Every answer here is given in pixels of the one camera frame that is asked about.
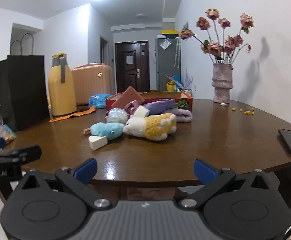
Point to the grey refrigerator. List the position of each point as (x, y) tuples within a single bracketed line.
[(166, 65)]

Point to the yellow box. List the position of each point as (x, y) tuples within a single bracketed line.
[(170, 33)]

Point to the dried rose bouquet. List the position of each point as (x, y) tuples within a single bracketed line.
[(214, 47)]

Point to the white wedge sponge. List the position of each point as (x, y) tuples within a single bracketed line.
[(96, 142)]

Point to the dark brown door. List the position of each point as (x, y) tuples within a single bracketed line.
[(131, 67)]

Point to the blue plush toy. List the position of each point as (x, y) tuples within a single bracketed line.
[(105, 130)]

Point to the black paper bag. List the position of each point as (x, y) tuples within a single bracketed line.
[(23, 90)]

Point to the red cardboard box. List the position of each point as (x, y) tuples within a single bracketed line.
[(185, 103)]

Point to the white block sponge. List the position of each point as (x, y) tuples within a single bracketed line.
[(141, 111)]

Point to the pink ribbed suitcase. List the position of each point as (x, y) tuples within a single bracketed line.
[(91, 82)]

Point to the yellow thermos jug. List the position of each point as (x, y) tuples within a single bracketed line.
[(61, 90)]

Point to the yellow bag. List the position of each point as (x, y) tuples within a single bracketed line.
[(171, 86)]

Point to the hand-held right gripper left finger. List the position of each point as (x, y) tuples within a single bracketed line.
[(86, 171)]

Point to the purple fluffy towel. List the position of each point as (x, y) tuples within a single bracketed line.
[(180, 116)]

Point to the lavender cloth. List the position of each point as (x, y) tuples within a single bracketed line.
[(160, 105)]

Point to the yellow white alpaca plush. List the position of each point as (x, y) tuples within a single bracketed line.
[(153, 127)]

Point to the iridescent plush ball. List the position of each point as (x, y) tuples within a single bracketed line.
[(116, 116)]

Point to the scattered yellow crumbs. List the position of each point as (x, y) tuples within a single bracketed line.
[(248, 112)]

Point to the pink textured vase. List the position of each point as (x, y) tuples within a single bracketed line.
[(222, 83)]

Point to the pink purple scrunchie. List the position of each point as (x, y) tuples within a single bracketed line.
[(130, 107)]

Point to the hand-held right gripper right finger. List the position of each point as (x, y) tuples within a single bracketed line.
[(205, 171)]

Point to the blue wet wipes packet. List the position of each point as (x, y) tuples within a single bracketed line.
[(99, 100)]

